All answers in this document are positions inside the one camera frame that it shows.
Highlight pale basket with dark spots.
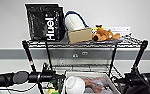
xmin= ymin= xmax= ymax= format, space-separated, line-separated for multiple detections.
xmin=62 ymin=70 xmax=123 ymax=94

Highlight white round object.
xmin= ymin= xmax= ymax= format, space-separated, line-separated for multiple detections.
xmin=64 ymin=75 xmax=87 ymax=94

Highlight magazine with face print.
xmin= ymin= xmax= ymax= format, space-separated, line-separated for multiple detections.
xmin=82 ymin=76 xmax=108 ymax=94

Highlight flat white box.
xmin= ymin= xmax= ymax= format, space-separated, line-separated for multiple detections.
xmin=108 ymin=26 xmax=132 ymax=40

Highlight small cardboard box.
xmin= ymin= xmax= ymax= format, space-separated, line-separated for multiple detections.
xmin=67 ymin=27 xmax=94 ymax=45

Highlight orange plush toy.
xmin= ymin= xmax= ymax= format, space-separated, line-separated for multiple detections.
xmin=90 ymin=24 xmax=122 ymax=43

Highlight black Huel bag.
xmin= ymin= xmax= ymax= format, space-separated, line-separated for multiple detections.
xmin=24 ymin=3 xmax=66 ymax=43

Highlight black wire shelf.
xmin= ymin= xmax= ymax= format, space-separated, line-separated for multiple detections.
xmin=21 ymin=35 xmax=150 ymax=94

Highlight wall sockets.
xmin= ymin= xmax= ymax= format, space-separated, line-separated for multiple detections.
xmin=72 ymin=51 xmax=89 ymax=59

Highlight long grey wall band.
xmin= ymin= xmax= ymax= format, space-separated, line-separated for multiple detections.
xmin=0 ymin=48 xmax=150 ymax=61

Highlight white bag with blue handle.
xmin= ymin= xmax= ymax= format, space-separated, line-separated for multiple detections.
xmin=63 ymin=10 xmax=90 ymax=34

